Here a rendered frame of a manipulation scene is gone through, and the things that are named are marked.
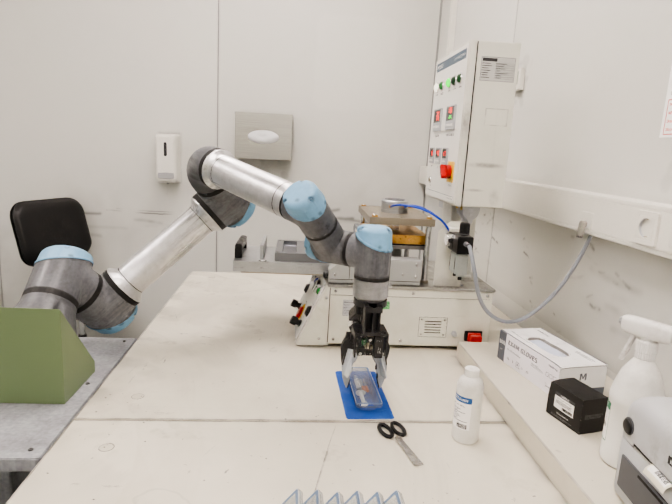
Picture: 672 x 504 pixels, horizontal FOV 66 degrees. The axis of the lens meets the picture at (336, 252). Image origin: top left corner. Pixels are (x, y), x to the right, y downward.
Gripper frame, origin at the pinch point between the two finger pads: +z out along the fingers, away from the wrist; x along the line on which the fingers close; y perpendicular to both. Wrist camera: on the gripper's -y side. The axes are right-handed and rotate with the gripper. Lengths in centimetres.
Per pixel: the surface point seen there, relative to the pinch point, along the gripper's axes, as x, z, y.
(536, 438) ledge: 27.9, -1.4, 25.7
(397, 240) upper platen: 13.0, -26.2, -33.1
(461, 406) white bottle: 15.4, -4.7, 20.2
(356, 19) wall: 18, -118, -193
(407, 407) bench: 8.9, 2.9, 6.6
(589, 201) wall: 56, -41, -14
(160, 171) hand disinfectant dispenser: -84, -32, -184
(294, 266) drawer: -15.2, -17.9, -33.2
